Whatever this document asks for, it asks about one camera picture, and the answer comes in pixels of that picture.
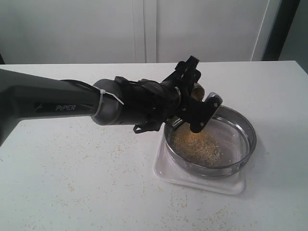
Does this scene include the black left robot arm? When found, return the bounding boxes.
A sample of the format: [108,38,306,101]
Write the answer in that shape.
[0,56,201,141]

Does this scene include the round steel mesh sieve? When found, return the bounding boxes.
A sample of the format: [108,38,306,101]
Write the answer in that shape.
[164,106,257,177]

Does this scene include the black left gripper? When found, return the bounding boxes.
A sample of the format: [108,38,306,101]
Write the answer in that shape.
[154,56,201,120]

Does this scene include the yellow grain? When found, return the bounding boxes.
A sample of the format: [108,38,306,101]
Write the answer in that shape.
[172,125,222,167]

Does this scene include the white cabinet doors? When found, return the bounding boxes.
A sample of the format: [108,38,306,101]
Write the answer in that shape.
[0,0,281,64]

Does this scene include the stainless steel cup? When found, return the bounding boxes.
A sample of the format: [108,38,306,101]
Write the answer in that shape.
[168,82,205,128]

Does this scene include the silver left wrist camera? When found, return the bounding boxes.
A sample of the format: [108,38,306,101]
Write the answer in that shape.
[183,92,223,133]

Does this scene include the white square plastic tray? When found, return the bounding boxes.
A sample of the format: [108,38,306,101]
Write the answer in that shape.
[153,137,245,195]

